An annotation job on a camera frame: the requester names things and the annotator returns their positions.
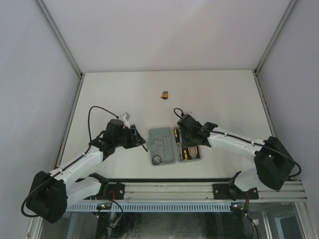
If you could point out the grey plastic tool case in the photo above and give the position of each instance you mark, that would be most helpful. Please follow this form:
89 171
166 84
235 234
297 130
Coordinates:
162 143

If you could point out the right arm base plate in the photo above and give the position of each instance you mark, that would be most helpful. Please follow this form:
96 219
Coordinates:
225 192

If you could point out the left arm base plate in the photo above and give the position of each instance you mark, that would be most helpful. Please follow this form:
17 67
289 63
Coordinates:
112 191

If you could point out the grey slotted cable duct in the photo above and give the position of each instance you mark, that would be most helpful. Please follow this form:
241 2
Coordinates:
145 207

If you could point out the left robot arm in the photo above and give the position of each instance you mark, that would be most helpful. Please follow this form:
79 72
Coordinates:
51 193

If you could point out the orange black pliers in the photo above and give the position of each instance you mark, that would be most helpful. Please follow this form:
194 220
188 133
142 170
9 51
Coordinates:
194 153

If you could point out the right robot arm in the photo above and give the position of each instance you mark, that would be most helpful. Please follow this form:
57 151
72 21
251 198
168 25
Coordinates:
272 162

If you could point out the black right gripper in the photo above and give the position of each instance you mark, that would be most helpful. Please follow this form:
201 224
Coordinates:
185 143

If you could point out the screwdriver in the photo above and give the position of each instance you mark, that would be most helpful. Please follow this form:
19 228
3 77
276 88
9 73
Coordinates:
185 154
177 135

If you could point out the aluminium front rail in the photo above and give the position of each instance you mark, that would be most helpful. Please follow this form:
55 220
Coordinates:
202 191

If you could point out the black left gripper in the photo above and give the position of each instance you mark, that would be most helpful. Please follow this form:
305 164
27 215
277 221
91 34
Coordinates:
135 139

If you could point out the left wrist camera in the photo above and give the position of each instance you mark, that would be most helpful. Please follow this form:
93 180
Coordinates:
125 119

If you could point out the orange hex key set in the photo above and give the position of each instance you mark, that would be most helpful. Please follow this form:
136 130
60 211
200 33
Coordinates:
164 95

